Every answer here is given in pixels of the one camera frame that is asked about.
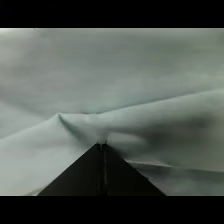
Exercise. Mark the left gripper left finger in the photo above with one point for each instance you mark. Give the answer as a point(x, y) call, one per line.
point(80, 178)

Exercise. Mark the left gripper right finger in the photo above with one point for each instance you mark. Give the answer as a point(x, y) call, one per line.
point(128, 180)

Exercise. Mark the white shirt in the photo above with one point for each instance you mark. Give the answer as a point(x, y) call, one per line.
point(113, 76)

